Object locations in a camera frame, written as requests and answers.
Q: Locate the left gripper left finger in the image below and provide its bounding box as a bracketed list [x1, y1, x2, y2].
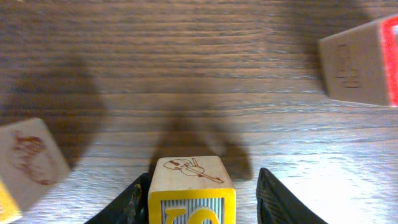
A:
[86, 173, 150, 224]

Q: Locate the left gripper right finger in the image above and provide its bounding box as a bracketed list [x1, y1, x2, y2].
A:
[256, 168, 326, 224]

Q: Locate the yellow block near A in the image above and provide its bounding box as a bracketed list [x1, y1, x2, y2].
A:
[1, 118, 70, 223]

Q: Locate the red Q block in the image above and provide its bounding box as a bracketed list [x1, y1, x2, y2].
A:
[318, 14, 397, 107]

